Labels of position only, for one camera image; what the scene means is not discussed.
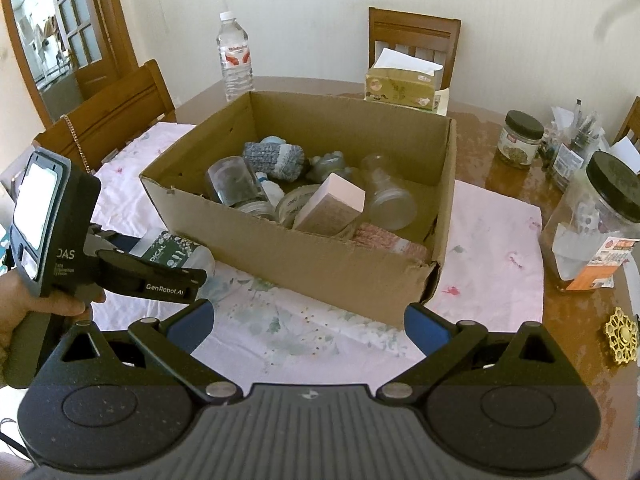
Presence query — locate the person's left hand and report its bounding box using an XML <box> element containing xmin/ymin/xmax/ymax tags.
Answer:
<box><xmin>0</xmin><ymin>270</ymin><xmax>92</xmax><ymax>366</ymax></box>

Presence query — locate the wooden chair by wall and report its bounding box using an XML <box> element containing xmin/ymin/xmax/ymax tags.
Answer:
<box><xmin>368</xmin><ymin>6</ymin><xmax>462</xmax><ymax>89</ymax></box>

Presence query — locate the pink rectangular box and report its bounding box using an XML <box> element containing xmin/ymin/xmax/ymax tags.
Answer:
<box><xmin>293</xmin><ymin>174</ymin><xmax>366</xmax><ymax>236</ymax></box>

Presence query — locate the white blue rolled sock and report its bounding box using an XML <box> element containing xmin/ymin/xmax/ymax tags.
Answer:
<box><xmin>256</xmin><ymin>172</ymin><xmax>285</xmax><ymax>208</ymax></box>

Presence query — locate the white green booklet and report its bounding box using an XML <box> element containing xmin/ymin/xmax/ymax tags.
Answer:
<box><xmin>433</xmin><ymin>88</ymin><xmax>450</xmax><ymax>116</ymax></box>

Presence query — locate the brown wooden door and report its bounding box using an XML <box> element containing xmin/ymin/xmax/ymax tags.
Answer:
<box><xmin>1</xmin><ymin>0</ymin><xmax>138</xmax><ymax>127</ymax></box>

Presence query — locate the gold ornate coaster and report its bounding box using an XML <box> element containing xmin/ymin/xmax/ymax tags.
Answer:
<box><xmin>603</xmin><ymin>307</ymin><xmax>639</xmax><ymax>366</ymax></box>

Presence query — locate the large black lid jar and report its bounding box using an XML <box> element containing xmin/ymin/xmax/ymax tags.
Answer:
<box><xmin>539</xmin><ymin>151</ymin><xmax>639</xmax><ymax>292</ymax></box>

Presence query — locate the clear plastic cup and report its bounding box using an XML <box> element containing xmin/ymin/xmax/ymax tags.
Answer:
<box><xmin>360</xmin><ymin>153</ymin><xmax>418</xmax><ymax>232</ymax></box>

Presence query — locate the wooden chair near door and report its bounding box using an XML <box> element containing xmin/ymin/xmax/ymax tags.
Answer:
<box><xmin>34</xmin><ymin>60</ymin><xmax>176</xmax><ymax>174</ymax></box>

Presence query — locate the brown cardboard box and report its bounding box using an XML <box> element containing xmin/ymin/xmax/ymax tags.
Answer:
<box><xmin>140</xmin><ymin>92</ymin><xmax>457</xmax><ymax>327</ymax></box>

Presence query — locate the tan tissue box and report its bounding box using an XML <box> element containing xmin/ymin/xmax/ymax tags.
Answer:
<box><xmin>363</xmin><ymin>48</ymin><xmax>444</xmax><ymax>113</ymax></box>

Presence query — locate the black lid glass jar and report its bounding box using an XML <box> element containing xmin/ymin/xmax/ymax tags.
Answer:
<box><xmin>497</xmin><ymin>110</ymin><xmax>544</xmax><ymax>169</ymax></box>

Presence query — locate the clear plastic water bottle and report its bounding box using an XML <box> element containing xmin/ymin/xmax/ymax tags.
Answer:
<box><xmin>217</xmin><ymin>11</ymin><xmax>254</xmax><ymax>102</ymax></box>

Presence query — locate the clear jar with screws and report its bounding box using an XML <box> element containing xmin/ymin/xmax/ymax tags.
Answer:
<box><xmin>206</xmin><ymin>156</ymin><xmax>262</xmax><ymax>207</ymax></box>

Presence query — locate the grey toy figurine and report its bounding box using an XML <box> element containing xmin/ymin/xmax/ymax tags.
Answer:
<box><xmin>306</xmin><ymin>151</ymin><xmax>352</xmax><ymax>184</ymax></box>

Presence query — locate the blue grey knitted sock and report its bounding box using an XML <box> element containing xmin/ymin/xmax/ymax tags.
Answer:
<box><xmin>243</xmin><ymin>142</ymin><xmax>306</xmax><ymax>182</ymax></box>

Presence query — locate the green white medical bottle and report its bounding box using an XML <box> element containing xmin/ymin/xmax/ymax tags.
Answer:
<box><xmin>130</xmin><ymin>228</ymin><xmax>216</xmax><ymax>276</ymax></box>

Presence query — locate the wooden chair at right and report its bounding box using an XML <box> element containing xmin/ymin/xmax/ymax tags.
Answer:
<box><xmin>611</xmin><ymin>96</ymin><xmax>640</xmax><ymax>172</ymax></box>

